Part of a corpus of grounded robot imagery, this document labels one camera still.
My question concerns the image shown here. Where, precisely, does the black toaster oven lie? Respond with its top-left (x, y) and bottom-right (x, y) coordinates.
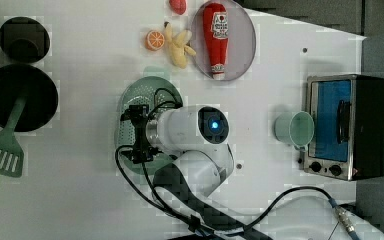
top-left (303, 74), bottom-right (384, 181)

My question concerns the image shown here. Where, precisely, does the orange slice toy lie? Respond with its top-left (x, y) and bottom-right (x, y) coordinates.
top-left (145, 30), bottom-right (165, 51)

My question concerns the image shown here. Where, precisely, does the green oval strainer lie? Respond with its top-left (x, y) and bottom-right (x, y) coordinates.
top-left (115, 66), bottom-right (183, 175)

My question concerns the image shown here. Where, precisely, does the green spatula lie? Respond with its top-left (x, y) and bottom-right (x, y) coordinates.
top-left (0, 97), bottom-right (26, 178)

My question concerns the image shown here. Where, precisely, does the green mug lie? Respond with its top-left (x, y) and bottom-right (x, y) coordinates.
top-left (274, 111), bottom-right (314, 151)

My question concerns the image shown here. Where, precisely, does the red strawberry toy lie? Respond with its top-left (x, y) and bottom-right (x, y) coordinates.
top-left (169, 0), bottom-right (187, 15)

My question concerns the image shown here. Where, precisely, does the grey round plate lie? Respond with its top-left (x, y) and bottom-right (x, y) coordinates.
top-left (190, 0), bottom-right (256, 81)

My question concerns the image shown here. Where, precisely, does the black round pan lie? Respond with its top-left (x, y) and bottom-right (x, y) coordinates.
top-left (0, 64), bottom-right (58, 132)

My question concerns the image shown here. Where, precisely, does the red ketchup bottle toy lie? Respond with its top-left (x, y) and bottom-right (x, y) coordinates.
top-left (202, 3), bottom-right (229, 80)

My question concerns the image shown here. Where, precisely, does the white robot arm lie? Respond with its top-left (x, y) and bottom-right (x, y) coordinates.
top-left (115, 101), bottom-right (272, 240)

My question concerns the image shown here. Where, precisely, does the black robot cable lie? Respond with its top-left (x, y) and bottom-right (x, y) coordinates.
top-left (114, 87), bottom-right (361, 240)

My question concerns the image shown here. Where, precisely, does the yellow banana toy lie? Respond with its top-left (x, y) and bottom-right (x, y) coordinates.
top-left (164, 22), bottom-right (196, 69)

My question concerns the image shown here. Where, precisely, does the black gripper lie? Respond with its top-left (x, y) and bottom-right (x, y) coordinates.
top-left (121, 104), bottom-right (159, 164)

